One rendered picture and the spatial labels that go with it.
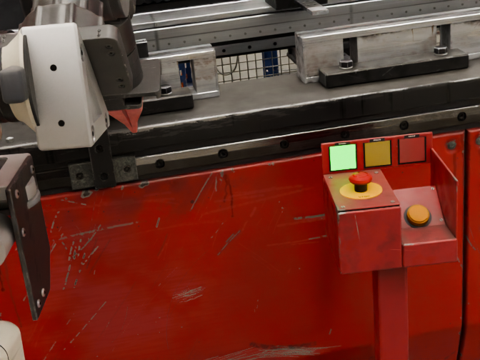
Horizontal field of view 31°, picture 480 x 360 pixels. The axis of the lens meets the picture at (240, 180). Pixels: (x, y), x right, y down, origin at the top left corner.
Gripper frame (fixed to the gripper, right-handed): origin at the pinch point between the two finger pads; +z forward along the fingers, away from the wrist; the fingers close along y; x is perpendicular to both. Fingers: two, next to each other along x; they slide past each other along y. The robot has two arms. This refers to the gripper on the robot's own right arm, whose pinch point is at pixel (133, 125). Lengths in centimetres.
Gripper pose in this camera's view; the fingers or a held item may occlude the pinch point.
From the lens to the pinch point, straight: 121.8
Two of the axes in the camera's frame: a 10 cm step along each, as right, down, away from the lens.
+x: 0.4, 7.6, -6.5
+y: -10.0, 0.8, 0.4
